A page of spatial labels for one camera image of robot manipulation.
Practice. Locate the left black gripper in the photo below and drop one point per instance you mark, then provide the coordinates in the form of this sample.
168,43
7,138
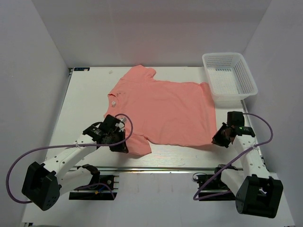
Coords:
119,144

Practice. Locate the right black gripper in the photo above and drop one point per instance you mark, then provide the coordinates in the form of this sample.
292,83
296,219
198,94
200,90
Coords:
220,137

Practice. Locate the pink t shirt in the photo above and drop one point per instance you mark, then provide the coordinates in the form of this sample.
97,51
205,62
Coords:
162,112

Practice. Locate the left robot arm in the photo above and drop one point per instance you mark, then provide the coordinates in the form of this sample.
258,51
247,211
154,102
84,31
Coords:
46,182

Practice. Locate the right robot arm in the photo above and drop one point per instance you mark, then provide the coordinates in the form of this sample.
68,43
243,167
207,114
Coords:
256,192

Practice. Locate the white plastic basket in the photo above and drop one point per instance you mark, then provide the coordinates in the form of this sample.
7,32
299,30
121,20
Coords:
228,76

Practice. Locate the blue table label sticker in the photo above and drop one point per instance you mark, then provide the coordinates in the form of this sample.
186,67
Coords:
81,69

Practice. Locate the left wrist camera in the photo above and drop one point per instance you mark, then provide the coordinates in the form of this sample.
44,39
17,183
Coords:
122,122

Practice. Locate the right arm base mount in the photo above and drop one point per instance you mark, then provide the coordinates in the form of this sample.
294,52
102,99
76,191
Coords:
222,185

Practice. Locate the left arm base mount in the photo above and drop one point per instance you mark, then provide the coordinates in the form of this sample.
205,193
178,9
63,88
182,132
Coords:
103,186

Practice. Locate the aluminium table edge rail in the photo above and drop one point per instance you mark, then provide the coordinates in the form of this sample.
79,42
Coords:
154,169

